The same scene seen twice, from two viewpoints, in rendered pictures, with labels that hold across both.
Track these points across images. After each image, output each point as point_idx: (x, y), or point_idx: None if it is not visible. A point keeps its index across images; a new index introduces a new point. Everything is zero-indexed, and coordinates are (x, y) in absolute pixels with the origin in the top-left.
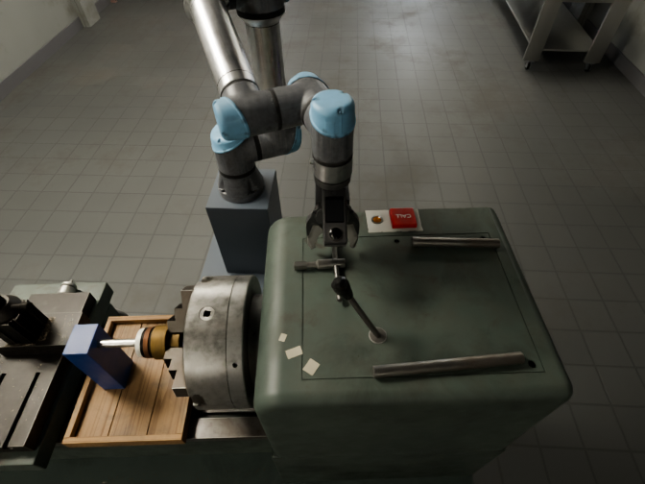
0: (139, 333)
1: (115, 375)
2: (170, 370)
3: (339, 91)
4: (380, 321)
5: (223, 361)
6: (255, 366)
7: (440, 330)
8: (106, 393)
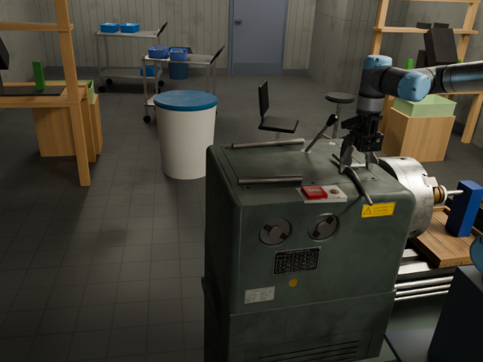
0: (443, 187)
1: (450, 214)
2: None
3: (379, 57)
4: (306, 154)
5: None
6: None
7: (273, 154)
8: None
